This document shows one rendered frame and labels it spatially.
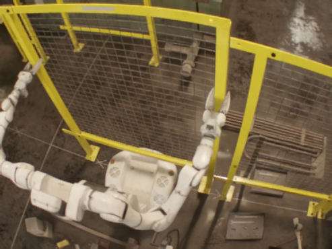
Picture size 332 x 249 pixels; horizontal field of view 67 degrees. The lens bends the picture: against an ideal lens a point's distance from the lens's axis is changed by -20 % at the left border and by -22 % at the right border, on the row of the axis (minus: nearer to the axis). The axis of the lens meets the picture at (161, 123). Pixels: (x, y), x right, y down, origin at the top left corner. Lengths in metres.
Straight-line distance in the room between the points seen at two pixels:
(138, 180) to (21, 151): 1.52
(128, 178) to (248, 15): 2.78
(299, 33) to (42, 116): 3.52
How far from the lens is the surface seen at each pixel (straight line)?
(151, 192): 2.44
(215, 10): 3.27
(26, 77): 1.82
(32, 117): 3.59
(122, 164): 2.51
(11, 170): 1.41
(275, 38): 3.97
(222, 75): 1.30
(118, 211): 1.14
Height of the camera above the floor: 2.63
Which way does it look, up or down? 60 degrees down
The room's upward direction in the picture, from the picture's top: 11 degrees counter-clockwise
